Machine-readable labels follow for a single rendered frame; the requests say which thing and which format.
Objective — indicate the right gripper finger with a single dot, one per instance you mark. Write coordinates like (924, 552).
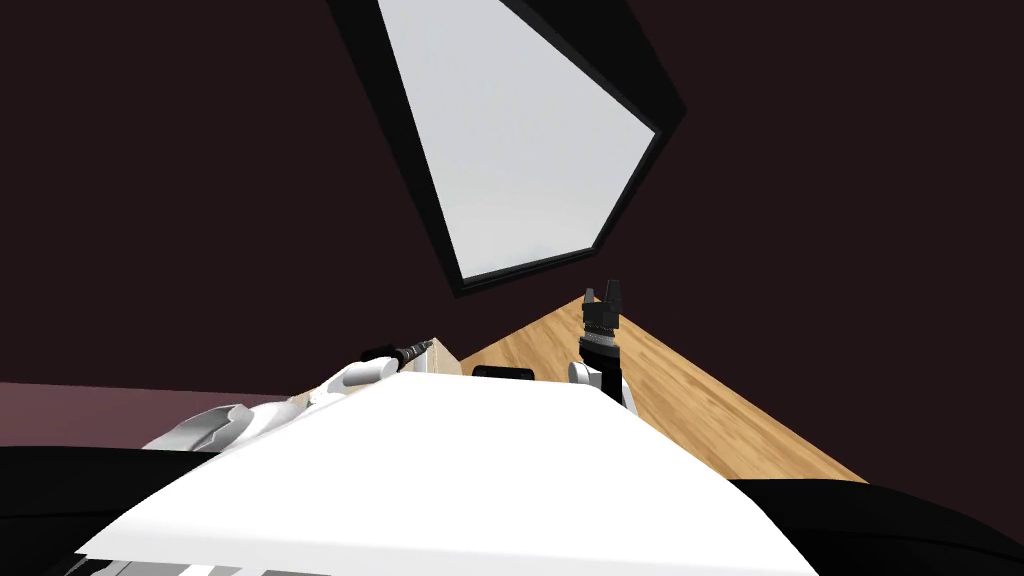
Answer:
(590, 296)
(614, 296)

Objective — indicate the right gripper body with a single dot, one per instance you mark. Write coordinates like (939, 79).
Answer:
(601, 317)

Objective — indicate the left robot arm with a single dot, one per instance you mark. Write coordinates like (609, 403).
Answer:
(366, 374)

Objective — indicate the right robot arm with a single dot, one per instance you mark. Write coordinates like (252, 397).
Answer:
(601, 370)

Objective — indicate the black-framed window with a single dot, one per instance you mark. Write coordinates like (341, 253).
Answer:
(520, 144)

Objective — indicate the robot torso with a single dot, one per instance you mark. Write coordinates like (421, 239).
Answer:
(448, 480)

